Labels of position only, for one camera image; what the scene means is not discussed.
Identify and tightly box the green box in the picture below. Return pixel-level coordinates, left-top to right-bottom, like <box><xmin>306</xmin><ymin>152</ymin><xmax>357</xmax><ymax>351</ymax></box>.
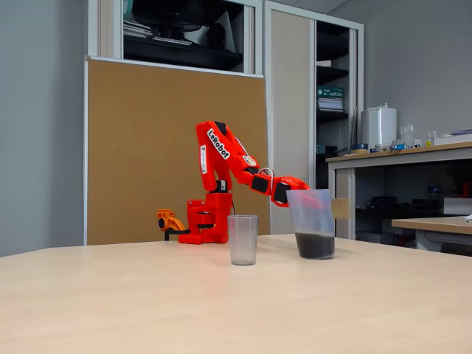
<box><xmin>316</xmin><ymin>86</ymin><xmax>344</xmax><ymax>100</ymax></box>

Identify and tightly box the white folded sheet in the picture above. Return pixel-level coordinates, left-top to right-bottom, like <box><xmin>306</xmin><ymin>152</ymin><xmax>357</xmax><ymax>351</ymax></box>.
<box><xmin>183</xmin><ymin>10</ymin><xmax>237</xmax><ymax>53</ymax></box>

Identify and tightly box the white storage box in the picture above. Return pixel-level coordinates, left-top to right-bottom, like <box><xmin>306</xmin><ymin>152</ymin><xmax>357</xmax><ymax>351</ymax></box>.
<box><xmin>443</xmin><ymin>197</ymin><xmax>472</xmax><ymax>216</ymax></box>

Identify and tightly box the translucent plastic measuring jug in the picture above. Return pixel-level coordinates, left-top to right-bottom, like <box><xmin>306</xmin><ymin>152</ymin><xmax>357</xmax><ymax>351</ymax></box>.
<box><xmin>286</xmin><ymin>188</ymin><xmax>350</xmax><ymax>260</ymax></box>

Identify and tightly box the black bag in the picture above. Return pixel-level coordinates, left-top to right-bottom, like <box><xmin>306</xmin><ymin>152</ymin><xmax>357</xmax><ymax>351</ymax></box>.
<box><xmin>131</xmin><ymin>0</ymin><xmax>232</xmax><ymax>51</ymax></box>

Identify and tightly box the brown cork pinboard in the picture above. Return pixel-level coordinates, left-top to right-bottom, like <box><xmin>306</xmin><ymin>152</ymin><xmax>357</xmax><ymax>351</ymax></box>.
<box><xmin>83</xmin><ymin>55</ymin><xmax>272</xmax><ymax>246</ymax></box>

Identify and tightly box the stack of papers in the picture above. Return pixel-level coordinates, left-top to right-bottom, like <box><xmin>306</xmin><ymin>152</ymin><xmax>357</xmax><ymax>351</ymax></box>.
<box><xmin>123</xmin><ymin>20</ymin><xmax>153</xmax><ymax>39</ymax></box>

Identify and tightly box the small clear drinking glass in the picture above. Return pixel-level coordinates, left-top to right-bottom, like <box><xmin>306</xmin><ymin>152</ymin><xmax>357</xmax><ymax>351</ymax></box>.
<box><xmin>227</xmin><ymin>215</ymin><xmax>260</xmax><ymax>266</ymax></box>

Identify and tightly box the black equipment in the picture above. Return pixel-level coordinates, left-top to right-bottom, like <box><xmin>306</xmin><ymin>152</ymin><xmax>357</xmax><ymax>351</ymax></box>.
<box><xmin>364</xmin><ymin>195</ymin><xmax>443</xmax><ymax>215</ymax></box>

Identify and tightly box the white cylindrical appliance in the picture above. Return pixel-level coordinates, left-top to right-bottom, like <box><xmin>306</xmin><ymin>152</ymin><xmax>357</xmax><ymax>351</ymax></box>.
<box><xmin>361</xmin><ymin>103</ymin><xmax>398</xmax><ymax>151</ymax></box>

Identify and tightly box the flat white box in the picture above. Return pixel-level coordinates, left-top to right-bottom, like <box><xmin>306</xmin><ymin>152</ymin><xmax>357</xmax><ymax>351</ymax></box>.
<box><xmin>434</xmin><ymin>133</ymin><xmax>472</xmax><ymax>146</ymax></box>

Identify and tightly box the grey open shelf cabinet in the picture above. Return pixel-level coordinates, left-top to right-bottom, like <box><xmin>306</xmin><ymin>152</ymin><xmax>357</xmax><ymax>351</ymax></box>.
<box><xmin>87</xmin><ymin>0</ymin><xmax>266</xmax><ymax>79</ymax></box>

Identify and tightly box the low wooden top desk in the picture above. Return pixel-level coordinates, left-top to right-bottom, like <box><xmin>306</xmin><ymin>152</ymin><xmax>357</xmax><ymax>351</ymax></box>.
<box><xmin>391</xmin><ymin>215</ymin><xmax>472</xmax><ymax>255</ymax></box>

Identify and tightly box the wooden top side counter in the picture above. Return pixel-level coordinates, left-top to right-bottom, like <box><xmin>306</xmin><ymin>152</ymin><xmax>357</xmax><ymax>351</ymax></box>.
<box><xmin>325</xmin><ymin>142</ymin><xmax>472</xmax><ymax>240</ymax></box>

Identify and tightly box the stack of white documents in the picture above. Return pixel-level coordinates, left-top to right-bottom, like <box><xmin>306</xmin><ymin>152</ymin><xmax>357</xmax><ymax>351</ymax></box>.
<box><xmin>316</xmin><ymin>97</ymin><xmax>345</xmax><ymax>113</ymax></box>

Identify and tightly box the grey tambour door cabinet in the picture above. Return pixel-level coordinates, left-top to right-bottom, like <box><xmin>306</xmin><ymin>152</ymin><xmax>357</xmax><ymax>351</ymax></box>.
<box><xmin>263</xmin><ymin>0</ymin><xmax>365</xmax><ymax>237</ymax></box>

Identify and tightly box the orange table clamp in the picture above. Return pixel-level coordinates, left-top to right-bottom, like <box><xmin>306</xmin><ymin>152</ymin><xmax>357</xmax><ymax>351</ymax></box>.
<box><xmin>156</xmin><ymin>209</ymin><xmax>191</xmax><ymax>242</ymax></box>

